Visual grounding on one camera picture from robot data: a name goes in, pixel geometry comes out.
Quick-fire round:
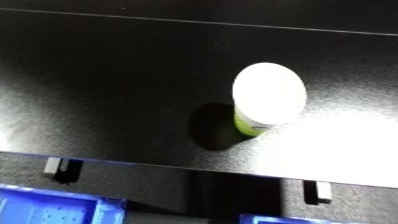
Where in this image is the white paper cup green band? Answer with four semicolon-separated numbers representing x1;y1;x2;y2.
230;62;310;137

